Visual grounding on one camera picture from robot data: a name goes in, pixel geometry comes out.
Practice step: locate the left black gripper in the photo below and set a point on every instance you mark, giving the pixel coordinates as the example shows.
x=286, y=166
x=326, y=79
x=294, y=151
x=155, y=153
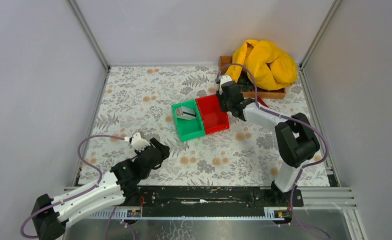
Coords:
x=157, y=152

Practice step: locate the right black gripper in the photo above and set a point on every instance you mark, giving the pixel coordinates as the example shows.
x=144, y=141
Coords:
x=228, y=91

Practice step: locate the red plastic bin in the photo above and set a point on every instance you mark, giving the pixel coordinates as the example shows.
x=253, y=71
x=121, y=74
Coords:
x=214, y=120

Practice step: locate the red leather card holder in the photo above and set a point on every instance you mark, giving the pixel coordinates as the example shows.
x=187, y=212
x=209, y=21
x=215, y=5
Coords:
x=261, y=102

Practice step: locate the green plastic bin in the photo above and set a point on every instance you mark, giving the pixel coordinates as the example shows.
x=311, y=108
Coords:
x=190, y=128

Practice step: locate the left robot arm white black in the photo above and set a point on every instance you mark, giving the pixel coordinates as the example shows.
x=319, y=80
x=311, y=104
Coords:
x=51, y=216

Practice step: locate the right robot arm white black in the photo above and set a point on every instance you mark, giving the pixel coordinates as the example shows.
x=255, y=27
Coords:
x=296, y=139

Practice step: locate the silver cards in green bin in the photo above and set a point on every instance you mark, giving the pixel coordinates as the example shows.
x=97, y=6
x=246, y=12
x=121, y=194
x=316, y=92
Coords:
x=185, y=113

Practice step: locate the dark green item in tray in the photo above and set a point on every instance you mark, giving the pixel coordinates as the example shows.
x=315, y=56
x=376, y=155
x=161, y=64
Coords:
x=245, y=84

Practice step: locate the wooden tray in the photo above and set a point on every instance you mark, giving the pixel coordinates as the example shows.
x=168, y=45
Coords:
x=262, y=93

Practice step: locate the yellow cloth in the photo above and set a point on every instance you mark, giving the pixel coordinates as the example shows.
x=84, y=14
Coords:
x=271, y=68

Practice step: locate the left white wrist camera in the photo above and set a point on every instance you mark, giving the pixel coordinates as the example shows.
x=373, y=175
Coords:
x=137, y=141

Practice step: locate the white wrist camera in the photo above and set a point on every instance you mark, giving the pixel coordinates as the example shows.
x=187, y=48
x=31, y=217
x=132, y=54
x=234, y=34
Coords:
x=223, y=79
x=137, y=141

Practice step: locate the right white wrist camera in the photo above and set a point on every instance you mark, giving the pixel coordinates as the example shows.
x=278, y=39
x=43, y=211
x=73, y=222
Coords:
x=223, y=79

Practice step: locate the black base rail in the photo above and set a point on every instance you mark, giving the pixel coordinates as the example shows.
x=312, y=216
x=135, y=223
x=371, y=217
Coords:
x=195, y=201

